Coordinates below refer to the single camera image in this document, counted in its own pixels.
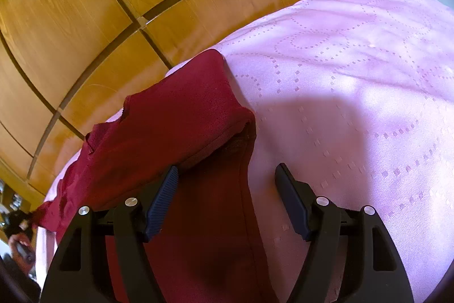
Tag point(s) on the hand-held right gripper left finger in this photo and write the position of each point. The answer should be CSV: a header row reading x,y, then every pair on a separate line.
x,y
161,203

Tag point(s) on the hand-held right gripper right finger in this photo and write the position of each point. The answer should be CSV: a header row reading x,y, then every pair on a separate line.
x,y
292,203

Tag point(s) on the dark red garment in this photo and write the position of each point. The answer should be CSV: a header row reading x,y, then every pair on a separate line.
x,y
170,118

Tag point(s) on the person's left hand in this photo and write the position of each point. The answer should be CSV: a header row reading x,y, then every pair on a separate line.
x,y
21,248

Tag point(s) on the pink patterned bed sheet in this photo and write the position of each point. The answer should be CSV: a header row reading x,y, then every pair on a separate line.
x,y
354,75

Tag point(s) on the wooden panelled headboard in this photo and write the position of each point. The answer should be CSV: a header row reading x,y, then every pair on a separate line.
x,y
88,22

